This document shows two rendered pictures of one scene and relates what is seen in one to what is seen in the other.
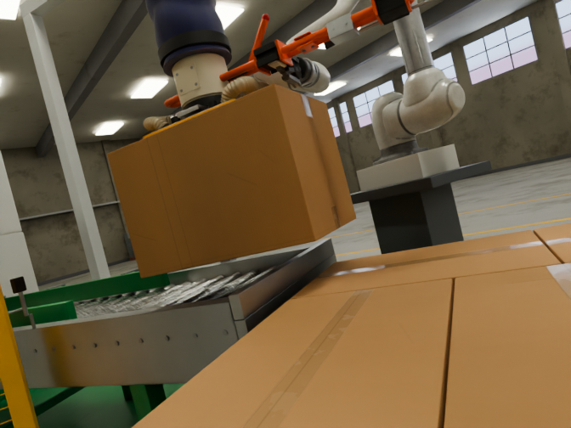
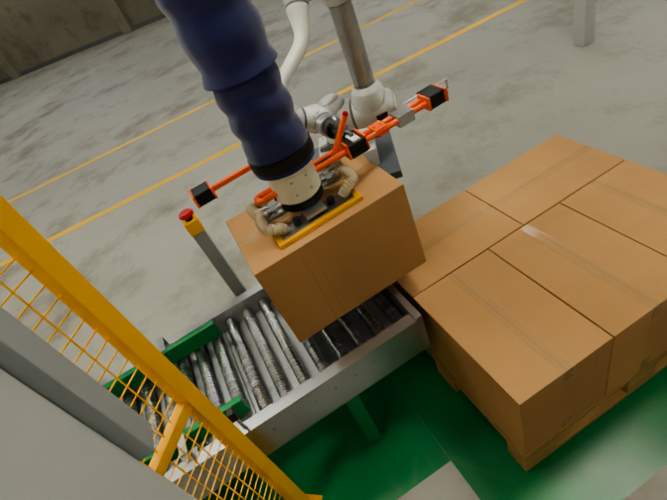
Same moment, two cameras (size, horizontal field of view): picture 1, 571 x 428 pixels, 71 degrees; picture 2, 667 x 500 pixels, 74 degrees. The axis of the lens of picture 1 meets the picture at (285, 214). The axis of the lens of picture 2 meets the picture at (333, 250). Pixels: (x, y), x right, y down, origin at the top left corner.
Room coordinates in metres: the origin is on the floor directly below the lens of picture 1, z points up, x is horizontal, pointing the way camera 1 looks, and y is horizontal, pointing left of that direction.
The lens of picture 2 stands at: (0.16, 0.94, 1.96)
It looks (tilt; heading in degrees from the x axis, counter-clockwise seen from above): 39 degrees down; 324
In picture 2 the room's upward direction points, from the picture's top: 24 degrees counter-clockwise
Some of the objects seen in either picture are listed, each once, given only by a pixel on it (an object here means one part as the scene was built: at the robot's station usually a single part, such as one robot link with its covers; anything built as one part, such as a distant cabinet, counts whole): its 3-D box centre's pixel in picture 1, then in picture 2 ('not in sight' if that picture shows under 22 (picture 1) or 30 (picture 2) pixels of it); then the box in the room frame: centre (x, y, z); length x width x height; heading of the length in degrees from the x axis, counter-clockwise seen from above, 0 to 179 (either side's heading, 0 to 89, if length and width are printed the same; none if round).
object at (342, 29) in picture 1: (342, 29); (402, 116); (1.09, -0.27, 1.20); 0.07 x 0.07 x 0.04; 65
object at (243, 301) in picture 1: (295, 268); (374, 273); (1.22, 0.01, 0.58); 0.70 x 0.03 x 0.06; 155
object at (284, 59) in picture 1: (273, 58); (352, 144); (1.18, -0.07, 1.20); 0.10 x 0.08 x 0.06; 155
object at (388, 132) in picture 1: (392, 120); (335, 116); (1.69, -0.54, 1.01); 0.18 x 0.16 x 0.22; 33
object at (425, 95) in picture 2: (391, 4); (432, 97); (1.02, -0.39, 1.21); 0.08 x 0.07 x 0.05; 65
